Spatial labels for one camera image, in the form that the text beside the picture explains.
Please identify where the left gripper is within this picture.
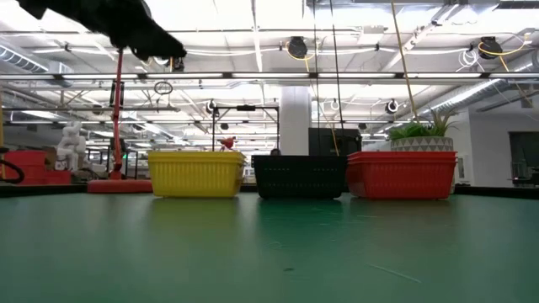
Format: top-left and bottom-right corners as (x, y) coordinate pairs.
(16, 0), (188, 61)

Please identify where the yellow plastic slotted basket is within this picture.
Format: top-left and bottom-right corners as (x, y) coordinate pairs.
(147, 154), (247, 160)
(149, 158), (246, 199)
(147, 150), (248, 156)

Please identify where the black plastic slotted basket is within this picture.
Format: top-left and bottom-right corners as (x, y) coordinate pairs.
(251, 154), (349, 160)
(252, 162), (348, 200)
(251, 158), (349, 163)

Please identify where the red plastic slotted basket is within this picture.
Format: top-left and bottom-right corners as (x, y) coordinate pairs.
(345, 161), (458, 200)
(347, 151), (458, 157)
(346, 156), (458, 162)

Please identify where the white humanoid figure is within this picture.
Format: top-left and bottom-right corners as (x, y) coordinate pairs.
(56, 121), (88, 173)

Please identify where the red desk lamp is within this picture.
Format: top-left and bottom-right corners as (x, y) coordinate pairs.
(87, 48), (153, 194)

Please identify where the small red storage bin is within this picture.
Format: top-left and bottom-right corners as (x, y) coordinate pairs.
(44, 169), (72, 186)

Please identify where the large red storage bin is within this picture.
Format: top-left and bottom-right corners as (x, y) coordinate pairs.
(3, 150), (48, 186)

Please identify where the green table mat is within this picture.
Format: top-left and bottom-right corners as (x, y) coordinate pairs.
(0, 191), (539, 303)

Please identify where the potted succulent plant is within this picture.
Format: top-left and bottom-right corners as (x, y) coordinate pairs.
(387, 107), (460, 153)

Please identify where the black background frame rig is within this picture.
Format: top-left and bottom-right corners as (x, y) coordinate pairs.
(211, 104), (281, 153)

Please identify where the thin black hanging cable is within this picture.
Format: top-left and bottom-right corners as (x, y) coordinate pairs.
(312, 0), (320, 130)

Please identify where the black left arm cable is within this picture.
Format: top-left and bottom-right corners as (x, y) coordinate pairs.
(0, 146), (25, 185)

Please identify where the long yellow cable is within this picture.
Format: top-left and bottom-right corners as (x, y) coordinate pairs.
(390, 0), (419, 123)

